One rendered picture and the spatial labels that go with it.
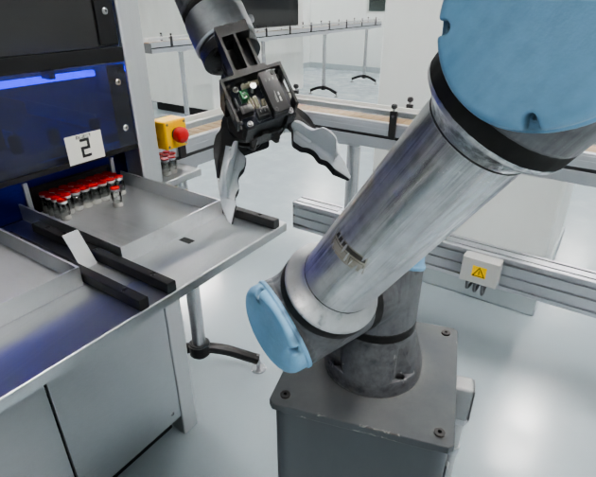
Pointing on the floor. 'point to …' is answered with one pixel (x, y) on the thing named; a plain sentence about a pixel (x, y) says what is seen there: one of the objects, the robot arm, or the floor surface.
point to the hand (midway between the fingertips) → (291, 204)
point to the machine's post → (145, 128)
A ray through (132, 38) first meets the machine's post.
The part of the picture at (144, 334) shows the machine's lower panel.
